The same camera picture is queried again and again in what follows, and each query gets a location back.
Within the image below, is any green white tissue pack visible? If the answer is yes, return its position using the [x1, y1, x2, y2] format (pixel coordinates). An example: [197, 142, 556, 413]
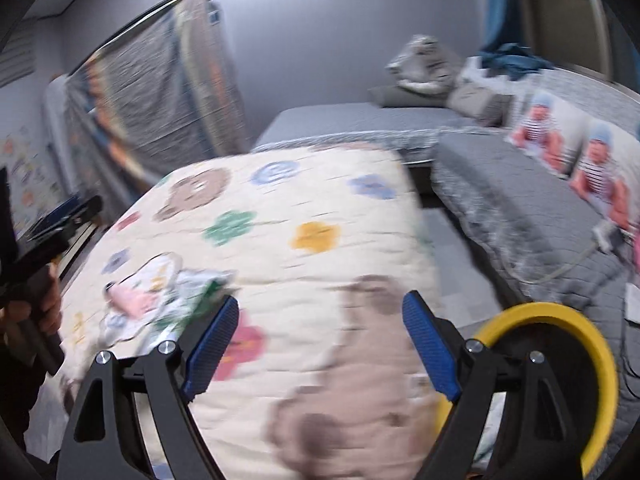
[138, 269, 234, 354]

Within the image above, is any yellow rimmed trash bin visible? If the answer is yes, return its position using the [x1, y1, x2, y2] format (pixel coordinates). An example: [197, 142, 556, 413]
[461, 302, 618, 479]

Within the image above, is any left hand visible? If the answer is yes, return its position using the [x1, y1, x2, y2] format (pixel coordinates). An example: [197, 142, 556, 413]
[1, 263, 62, 336]

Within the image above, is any grey sofa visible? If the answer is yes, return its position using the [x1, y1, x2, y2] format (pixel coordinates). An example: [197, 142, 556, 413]
[252, 66, 640, 461]

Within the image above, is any cream cartoon bear quilt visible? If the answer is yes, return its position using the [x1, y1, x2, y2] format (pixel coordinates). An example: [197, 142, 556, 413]
[44, 146, 444, 479]

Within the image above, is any right baby print pillow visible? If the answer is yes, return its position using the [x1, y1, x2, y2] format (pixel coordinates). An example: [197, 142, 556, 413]
[570, 120, 639, 234]

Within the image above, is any baby print pillow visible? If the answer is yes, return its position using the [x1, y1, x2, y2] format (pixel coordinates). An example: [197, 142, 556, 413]
[506, 91, 589, 176]
[570, 120, 639, 234]

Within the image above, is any striped grey cloth cover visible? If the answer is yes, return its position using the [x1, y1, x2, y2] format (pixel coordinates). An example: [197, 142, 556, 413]
[62, 0, 252, 187]

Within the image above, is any left baby print pillow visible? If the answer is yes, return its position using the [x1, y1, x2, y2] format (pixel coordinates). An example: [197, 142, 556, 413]
[506, 91, 589, 176]

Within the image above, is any grey square cushion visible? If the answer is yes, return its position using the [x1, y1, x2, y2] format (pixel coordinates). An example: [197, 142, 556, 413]
[446, 81, 513, 127]

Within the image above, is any grey bolster pillow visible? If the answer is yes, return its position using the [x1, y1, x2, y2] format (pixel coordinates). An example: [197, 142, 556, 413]
[368, 86, 447, 108]

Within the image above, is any grey tiger plush toy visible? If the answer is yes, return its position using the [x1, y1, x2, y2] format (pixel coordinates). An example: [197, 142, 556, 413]
[386, 35, 463, 96]

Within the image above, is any blue curtain left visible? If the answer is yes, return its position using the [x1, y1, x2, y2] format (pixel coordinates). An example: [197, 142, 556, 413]
[478, 0, 555, 81]

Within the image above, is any cartoon print wall cloth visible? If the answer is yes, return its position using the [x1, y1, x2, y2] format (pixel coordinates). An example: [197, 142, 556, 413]
[1, 127, 64, 237]

